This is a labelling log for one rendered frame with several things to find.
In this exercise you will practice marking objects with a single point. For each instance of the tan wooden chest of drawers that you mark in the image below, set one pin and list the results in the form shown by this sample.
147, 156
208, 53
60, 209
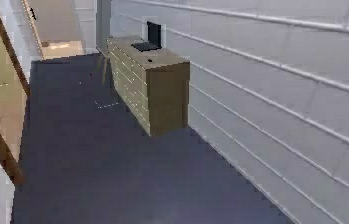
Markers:
155, 90

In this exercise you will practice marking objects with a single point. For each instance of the white room door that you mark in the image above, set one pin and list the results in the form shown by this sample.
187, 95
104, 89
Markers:
27, 31

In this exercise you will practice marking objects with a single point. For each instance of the small black object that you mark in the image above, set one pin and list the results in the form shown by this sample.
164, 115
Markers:
150, 60

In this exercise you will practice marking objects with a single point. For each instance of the black open laptop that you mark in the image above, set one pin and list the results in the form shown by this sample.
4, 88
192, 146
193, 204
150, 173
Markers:
150, 39

